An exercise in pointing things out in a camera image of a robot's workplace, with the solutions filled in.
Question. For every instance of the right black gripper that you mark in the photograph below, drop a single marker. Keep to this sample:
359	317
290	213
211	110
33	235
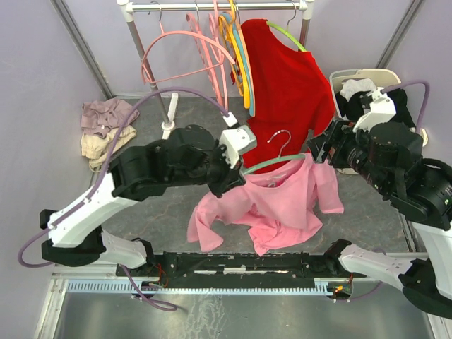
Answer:
337	135

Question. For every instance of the cream laundry basket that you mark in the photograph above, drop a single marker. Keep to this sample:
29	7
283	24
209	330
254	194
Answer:
380	77

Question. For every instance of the light blue hanger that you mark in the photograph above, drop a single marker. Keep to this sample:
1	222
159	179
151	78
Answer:
238	42

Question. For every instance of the black garment in basket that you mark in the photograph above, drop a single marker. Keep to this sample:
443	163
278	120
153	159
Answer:
352	109

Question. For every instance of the yellow hanger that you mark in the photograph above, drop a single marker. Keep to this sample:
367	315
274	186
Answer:
224	24

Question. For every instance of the red t shirt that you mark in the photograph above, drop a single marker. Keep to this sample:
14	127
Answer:
292	96

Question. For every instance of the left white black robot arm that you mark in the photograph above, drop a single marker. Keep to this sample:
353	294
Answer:
189	156

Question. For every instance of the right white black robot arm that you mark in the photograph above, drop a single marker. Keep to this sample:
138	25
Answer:
389	158

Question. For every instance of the pink t shirt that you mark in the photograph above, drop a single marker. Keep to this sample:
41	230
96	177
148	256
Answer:
278	206

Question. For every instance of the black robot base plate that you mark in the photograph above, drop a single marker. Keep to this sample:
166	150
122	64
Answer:
298	269

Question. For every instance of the light blue cable duct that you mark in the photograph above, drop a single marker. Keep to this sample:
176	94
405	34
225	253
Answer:
124	286

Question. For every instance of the beige crumpled garment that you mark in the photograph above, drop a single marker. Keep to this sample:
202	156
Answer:
95	148

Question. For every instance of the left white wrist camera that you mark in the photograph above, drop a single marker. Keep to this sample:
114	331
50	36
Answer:
237	139

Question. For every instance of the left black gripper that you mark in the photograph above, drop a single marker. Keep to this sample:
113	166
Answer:
231	177

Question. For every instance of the lime green hanger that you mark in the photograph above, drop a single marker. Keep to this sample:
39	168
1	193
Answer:
286	32

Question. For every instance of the mauve crumpled garment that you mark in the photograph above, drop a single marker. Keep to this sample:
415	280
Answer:
100	117

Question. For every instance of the pink hanger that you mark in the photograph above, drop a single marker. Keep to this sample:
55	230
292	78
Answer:
146	73
212	57

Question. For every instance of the teal wavy hanger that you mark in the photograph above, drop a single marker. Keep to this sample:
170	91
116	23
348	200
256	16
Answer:
279	158

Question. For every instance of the white metal clothes rack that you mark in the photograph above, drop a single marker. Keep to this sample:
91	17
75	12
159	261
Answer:
128	8

